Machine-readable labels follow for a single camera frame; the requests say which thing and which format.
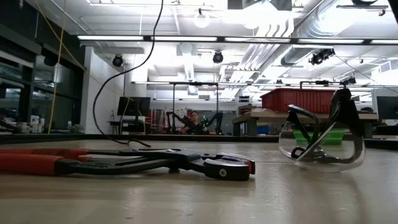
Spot black cord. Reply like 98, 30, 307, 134
92, 0, 165, 149

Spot person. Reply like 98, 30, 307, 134
179, 110, 210, 135

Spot black computer monitor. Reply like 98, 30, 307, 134
376, 95, 398, 121
117, 96, 152, 118

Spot wooden workbench on casters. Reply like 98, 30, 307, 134
232, 107, 380, 138

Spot red storage bin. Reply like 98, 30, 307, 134
260, 88, 336, 114

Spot green plastic bin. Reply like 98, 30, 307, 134
292, 129, 346, 147

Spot clear safety glasses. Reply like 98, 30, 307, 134
277, 88, 366, 172

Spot black metal gantry frame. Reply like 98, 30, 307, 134
169, 81, 220, 135

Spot red-handled pliers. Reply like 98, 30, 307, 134
0, 147, 256, 182

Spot black ceiling camera cluster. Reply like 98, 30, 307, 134
308, 48, 336, 66

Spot yellow cable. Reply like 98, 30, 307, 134
34, 0, 88, 134

